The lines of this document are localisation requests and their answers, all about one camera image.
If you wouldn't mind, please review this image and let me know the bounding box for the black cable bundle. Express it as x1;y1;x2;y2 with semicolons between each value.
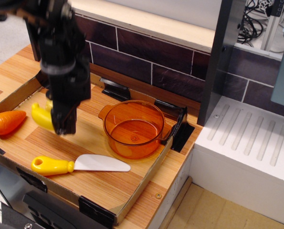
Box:
237;0;270;45

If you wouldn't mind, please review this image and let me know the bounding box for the dark grey vertical post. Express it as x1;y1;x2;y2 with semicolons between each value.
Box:
197;0;246;126

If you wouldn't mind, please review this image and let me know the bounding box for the brass screw in table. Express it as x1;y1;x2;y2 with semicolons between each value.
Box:
156;193;162;199

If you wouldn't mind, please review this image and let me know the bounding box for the orange transparent plastic pot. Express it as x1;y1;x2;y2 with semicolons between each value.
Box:
98;100;172;159

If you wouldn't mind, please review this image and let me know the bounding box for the orange toy carrot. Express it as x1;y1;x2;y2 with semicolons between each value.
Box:
0;110;26;135

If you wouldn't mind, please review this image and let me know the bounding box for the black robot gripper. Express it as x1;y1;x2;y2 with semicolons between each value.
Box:
48;61;91;135

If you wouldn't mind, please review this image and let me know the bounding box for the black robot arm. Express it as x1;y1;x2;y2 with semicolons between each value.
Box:
0;0;91;135

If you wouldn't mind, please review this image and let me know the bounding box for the yellow toy banana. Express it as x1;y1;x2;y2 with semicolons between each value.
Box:
32;100;54;131

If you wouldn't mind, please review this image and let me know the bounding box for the yellow-handled white toy knife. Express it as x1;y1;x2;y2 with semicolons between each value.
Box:
31;154;131;176

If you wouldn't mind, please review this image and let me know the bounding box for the white ridged drain board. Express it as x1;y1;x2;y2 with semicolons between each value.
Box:
193;95;284;186

